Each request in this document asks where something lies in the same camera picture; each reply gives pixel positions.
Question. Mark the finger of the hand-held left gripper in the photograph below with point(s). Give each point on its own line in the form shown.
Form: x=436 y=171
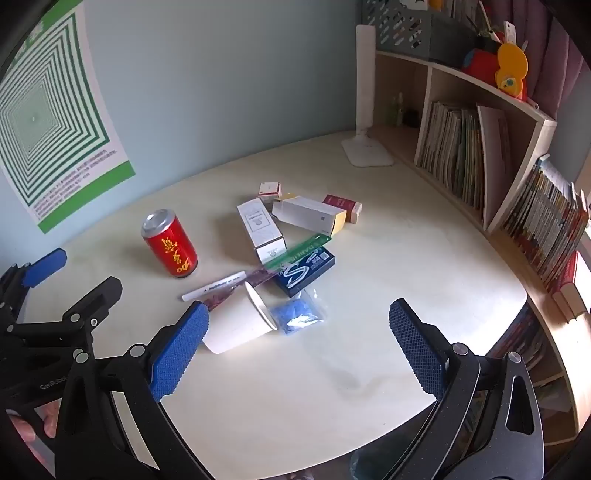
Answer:
x=44 y=268
x=99 y=297

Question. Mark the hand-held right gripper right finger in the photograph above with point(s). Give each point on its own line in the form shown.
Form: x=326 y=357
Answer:
x=415 y=350

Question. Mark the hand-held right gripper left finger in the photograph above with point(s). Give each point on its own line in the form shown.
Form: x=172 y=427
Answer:
x=180 y=355

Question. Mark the white paper cup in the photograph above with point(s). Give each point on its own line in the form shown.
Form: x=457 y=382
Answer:
x=235 y=323

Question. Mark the white marker pen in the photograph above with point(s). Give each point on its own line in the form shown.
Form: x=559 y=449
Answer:
x=217 y=286

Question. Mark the white and yellow carton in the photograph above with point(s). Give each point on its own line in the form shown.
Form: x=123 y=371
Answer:
x=304 y=213

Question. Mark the person's left hand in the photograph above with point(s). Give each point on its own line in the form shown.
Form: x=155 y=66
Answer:
x=30 y=427

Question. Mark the red drink can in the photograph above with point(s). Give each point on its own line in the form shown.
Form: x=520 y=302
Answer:
x=171 y=249

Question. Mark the row of glossy books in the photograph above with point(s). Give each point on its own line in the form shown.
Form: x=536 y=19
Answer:
x=521 y=337

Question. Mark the purple snack wrapper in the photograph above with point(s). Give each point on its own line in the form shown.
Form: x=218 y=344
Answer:
x=264 y=276

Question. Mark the clear bag of blue gloves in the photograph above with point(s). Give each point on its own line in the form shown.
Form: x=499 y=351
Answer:
x=295 y=316

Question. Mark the blue gum pack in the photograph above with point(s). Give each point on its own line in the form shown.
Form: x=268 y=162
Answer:
x=300 y=277

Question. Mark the green transparent ruler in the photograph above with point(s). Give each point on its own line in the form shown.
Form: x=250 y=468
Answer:
x=300 y=253

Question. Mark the tall white carton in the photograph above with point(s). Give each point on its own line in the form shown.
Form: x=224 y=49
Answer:
x=261 y=226

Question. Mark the dark red box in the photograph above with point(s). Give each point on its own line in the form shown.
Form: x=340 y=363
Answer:
x=341 y=202

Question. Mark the thick red book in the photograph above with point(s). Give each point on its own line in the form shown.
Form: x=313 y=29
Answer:
x=570 y=286

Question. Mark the row of colourful books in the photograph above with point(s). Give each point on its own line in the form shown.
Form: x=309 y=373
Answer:
x=545 y=221

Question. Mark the small white and red box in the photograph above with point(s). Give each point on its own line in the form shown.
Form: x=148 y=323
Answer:
x=270 y=189

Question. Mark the row of thin books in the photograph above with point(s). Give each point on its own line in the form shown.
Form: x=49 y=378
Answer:
x=448 y=147

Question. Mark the large white book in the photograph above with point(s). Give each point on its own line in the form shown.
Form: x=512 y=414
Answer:
x=494 y=152

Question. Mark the small dark jar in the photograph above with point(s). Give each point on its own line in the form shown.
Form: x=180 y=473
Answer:
x=412 y=117

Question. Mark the small green bottle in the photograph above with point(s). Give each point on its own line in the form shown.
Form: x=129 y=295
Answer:
x=395 y=113

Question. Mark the wooden bookshelf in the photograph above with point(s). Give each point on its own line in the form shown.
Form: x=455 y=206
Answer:
x=517 y=115

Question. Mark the red and yellow toy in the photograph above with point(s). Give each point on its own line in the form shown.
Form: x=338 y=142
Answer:
x=508 y=69

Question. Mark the dark storage crate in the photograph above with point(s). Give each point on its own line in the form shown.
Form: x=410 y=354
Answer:
x=455 y=41

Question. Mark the dark pen holder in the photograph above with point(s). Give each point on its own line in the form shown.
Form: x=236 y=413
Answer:
x=488 y=39

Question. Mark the grey-green storage crate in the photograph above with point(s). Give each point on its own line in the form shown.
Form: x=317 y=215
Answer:
x=397 y=27

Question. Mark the pink curtain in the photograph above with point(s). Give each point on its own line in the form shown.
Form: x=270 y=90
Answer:
x=554 y=55

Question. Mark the green striped wall poster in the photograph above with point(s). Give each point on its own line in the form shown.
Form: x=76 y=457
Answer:
x=46 y=115

